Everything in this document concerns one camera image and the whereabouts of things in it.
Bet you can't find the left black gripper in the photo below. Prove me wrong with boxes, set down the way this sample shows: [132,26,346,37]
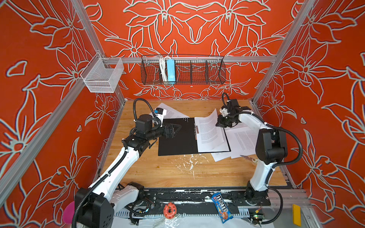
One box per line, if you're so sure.
[146,121,180,141]

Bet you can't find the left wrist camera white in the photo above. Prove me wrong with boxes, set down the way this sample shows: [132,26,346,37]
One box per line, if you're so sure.
[154,107,167,122]

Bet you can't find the clear plastic bin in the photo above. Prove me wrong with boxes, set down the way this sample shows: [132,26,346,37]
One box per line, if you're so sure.
[81,54,124,93]

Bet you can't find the white cable in basket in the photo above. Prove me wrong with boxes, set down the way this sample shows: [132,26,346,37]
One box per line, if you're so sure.
[158,56,169,83]

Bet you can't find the yellow block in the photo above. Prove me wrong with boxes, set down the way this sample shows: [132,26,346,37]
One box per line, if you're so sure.
[292,204,301,227]

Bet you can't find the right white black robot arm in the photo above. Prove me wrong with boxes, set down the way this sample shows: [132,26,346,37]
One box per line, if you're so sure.
[216,93,303,226]

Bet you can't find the blue m&m's candy bag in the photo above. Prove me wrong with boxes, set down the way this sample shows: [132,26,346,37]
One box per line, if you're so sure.
[211,192,233,224]

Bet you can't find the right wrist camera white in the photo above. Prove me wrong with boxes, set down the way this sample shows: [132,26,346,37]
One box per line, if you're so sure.
[220,107,229,117]

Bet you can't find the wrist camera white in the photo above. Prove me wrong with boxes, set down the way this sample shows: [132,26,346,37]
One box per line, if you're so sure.
[220,107,229,117]
[154,107,167,122]

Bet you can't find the red donut toy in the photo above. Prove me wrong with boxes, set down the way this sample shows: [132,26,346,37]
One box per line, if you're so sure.
[163,202,177,219]

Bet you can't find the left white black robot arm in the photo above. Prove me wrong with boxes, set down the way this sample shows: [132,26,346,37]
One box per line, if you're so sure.
[71,98,182,228]

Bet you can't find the pink plastic goblet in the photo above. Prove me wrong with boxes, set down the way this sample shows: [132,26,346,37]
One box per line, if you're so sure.
[62,201,75,224]

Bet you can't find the blue folder black inside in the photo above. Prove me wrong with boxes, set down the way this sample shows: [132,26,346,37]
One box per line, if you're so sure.
[158,118,227,156]

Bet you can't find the white scissors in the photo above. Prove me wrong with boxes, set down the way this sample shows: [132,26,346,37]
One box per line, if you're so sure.
[241,155,259,164]

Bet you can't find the small circuit board with wires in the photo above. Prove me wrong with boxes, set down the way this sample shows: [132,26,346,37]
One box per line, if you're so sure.
[249,207,264,227]

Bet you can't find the black wire basket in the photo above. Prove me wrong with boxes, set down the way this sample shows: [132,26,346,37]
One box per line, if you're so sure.
[141,55,226,85]

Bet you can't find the blue white box in basket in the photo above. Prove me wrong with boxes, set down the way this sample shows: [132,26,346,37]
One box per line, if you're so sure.
[166,59,176,84]

